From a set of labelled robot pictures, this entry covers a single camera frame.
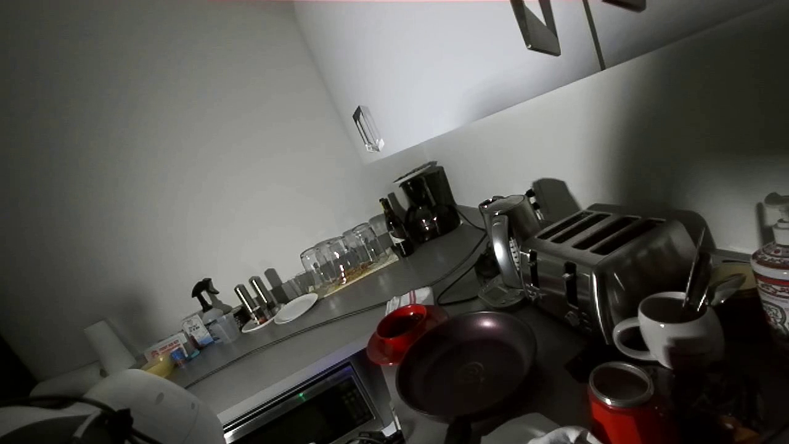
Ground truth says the dark wine bottle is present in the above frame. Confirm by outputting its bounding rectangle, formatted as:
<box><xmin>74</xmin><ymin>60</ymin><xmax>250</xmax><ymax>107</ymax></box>
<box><xmin>377</xmin><ymin>193</ymin><xmax>420</xmax><ymax>259</ymax></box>

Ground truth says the clear drinking glass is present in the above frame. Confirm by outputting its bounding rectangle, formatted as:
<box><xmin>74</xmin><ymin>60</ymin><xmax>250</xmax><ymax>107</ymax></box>
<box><xmin>299</xmin><ymin>241</ymin><xmax>341</xmax><ymax>297</ymax></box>
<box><xmin>341</xmin><ymin>224</ymin><xmax>383</xmax><ymax>276</ymax></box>
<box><xmin>323</xmin><ymin>235</ymin><xmax>358</xmax><ymax>283</ymax></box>
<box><xmin>365</xmin><ymin>215</ymin><xmax>398</xmax><ymax>262</ymax></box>

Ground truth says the black coffee maker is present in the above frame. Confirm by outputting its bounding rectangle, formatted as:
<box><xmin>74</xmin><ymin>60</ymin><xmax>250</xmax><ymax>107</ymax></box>
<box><xmin>393</xmin><ymin>159</ymin><xmax>464</xmax><ymax>250</ymax></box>

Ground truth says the white napkin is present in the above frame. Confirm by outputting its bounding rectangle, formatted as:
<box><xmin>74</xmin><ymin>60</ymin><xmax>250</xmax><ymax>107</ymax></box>
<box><xmin>386</xmin><ymin>283</ymin><xmax>440</xmax><ymax>322</ymax></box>

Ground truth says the red bowl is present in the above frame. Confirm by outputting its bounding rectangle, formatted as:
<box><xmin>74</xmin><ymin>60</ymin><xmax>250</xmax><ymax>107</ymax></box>
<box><xmin>365</xmin><ymin>301</ymin><xmax>445</xmax><ymax>370</ymax></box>

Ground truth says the steel electric kettle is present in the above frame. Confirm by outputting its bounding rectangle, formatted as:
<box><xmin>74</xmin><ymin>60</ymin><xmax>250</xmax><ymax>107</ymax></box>
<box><xmin>475</xmin><ymin>193</ymin><xmax>548</xmax><ymax>310</ymax></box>

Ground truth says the white plate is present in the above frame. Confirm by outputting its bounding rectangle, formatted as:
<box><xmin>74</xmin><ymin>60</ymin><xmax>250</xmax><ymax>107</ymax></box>
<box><xmin>271</xmin><ymin>291</ymin><xmax>323</xmax><ymax>329</ymax></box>

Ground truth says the dark metal shaker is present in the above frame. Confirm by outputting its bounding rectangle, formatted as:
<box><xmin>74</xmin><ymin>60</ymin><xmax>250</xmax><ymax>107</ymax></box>
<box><xmin>247</xmin><ymin>273</ymin><xmax>278</xmax><ymax>322</ymax></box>
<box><xmin>263</xmin><ymin>266</ymin><xmax>292</xmax><ymax>305</ymax></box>
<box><xmin>231</xmin><ymin>281</ymin><xmax>260</xmax><ymax>325</ymax></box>

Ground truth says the dark frying pan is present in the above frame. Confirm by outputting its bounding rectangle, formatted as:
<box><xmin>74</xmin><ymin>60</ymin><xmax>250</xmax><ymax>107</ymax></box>
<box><xmin>394</xmin><ymin>308</ymin><xmax>541</xmax><ymax>444</ymax></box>

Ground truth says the white upper kitchen cabinet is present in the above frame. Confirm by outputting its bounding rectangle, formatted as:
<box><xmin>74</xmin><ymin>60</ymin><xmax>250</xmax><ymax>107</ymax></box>
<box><xmin>289</xmin><ymin>0</ymin><xmax>789</xmax><ymax>167</ymax></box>

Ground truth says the dark grey boxy appliance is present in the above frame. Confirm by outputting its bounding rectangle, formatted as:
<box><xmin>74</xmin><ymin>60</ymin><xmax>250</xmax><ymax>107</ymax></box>
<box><xmin>524</xmin><ymin>175</ymin><xmax>584</xmax><ymax>227</ymax></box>

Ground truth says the small white saucer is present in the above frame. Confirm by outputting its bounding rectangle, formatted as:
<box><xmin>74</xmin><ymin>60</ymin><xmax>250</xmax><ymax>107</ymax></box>
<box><xmin>239</xmin><ymin>317</ymin><xmax>278</xmax><ymax>336</ymax></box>

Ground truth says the black-pump soap dispenser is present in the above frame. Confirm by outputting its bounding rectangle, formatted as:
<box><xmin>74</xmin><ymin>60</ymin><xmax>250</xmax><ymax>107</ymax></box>
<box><xmin>187</xmin><ymin>276</ymin><xmax>238</xmax><ymax>333</ymax></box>

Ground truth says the chrome four-slot toaster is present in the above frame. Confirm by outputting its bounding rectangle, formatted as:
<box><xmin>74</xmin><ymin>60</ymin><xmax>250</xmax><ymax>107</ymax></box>
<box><xmin>524</xmin><ymin>204</ymin><xmax>717</xmax><ymax>346</ymax></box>

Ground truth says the white patterned cloth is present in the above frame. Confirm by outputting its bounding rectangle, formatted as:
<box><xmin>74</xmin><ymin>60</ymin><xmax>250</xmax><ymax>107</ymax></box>
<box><xmin>478</xmin><ymin>410</ymin><xmax>605</xmax><ymax>444</ymax></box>

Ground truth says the colourful small box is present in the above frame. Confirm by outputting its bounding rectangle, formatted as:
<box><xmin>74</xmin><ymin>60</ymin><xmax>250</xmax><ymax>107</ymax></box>
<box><xmin>143</xmin><ymin>331</ymin><xmax>203</xmax><ymax>366</ymax></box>

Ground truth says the yellow small bowl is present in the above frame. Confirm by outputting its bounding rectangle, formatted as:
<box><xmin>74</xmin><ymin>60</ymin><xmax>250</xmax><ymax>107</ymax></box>
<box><xmin>140</xmin><ymin>350</ymin><xmax>180</xmax><ymax>382</ymax></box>

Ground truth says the red metal canister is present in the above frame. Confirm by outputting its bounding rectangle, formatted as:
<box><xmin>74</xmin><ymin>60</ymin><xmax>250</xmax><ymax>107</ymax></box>
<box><xmin>584</xmin><ymin>361</ymin><xmax>685</xmax><ymax>444</ymax></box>

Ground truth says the white ceramic mug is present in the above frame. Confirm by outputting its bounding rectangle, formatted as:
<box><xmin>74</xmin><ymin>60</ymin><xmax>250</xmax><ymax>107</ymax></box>
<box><xmin>612</xmin><ymin>289</ymin><xmax>731</xmax><ymax>370</ymax></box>

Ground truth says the dark spoon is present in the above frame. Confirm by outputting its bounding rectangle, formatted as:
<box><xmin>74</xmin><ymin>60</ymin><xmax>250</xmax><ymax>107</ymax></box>
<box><xmin>684</xmin><ymin>230</ymin><xmax>717</xmax><ymax>317</ymax></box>

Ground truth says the white paper roll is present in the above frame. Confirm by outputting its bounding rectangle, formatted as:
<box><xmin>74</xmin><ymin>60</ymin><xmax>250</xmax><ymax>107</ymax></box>
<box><xmin>81</xmin><ymin>319</ymin><xmax>139</xmax><ymax>377</ymax></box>

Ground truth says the metal utensil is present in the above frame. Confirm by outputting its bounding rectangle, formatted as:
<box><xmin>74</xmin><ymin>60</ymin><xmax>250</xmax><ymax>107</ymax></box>
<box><xmin>702</xmin><ymin>273</ymin><xmax>750</xmax><ymax>314</ymax></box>

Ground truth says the white rounded container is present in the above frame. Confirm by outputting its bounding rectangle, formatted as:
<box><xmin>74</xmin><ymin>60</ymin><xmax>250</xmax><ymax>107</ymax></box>
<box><xmin>27</xmin><ymin>363</ymin><xmax>106</xmax><ymax>399</ymax></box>

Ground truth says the patterned ceramic jar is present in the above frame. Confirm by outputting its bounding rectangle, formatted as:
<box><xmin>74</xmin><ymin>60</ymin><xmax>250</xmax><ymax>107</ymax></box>
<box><xmin>747</xmin><ymin>241</ymin><xmax>789</xmax><ymax>336</ymax></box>

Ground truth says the black power cord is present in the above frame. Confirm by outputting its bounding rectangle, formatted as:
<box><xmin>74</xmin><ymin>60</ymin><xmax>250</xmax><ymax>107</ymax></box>
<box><xmin>315</xmin><ymin>207</ymin><xmax>496</xmax><ymax>331</ymax></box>

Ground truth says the grey cabinet door handle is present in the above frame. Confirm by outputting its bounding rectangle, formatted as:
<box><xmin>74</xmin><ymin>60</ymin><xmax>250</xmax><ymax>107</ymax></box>
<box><xmin>505</xmin><ymin>0</ymin><xmax>565</xmax><ymax>60</ymax></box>
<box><xmin>602</xmin><ymin>0</ymin><xmax>652</xmax><ymax>16</ymax></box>
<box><xmin>351</xmin><ymin>104</ymin><xmax>387</xmax><ymax>155</ymax></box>

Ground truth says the black robot wrist cable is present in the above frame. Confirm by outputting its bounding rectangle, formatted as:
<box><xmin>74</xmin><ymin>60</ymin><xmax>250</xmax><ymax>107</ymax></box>
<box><xmin>0</xmin><ymin>394</ymin><xmax>159</xmax><ymax>444</ymax></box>

